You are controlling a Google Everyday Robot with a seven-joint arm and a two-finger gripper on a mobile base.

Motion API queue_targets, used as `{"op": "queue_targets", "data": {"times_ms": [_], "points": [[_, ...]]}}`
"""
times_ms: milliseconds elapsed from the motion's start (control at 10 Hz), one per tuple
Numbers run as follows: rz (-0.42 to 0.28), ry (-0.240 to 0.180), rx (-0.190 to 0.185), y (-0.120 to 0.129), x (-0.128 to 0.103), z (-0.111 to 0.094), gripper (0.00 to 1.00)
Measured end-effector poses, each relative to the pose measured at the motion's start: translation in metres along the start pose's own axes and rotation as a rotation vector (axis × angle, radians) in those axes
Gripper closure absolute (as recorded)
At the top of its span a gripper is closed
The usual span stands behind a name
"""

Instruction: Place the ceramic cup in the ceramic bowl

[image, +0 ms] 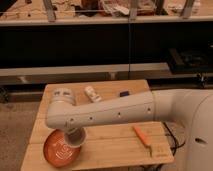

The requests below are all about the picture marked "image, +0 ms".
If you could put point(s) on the grey ceramic cup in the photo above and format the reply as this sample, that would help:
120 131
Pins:
76 137

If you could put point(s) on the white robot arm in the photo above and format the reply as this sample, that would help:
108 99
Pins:
65 115

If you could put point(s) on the orange ceramic bowl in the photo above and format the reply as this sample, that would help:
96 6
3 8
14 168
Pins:
57 152

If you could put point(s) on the small white bottle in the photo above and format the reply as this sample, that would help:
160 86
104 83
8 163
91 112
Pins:
92 94

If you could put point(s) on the small blue object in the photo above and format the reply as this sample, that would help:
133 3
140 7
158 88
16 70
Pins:
124 93

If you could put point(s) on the long metal shelf rack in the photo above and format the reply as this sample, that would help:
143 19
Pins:
49 41

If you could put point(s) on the orange handled fork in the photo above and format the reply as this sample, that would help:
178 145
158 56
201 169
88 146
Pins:
143 138

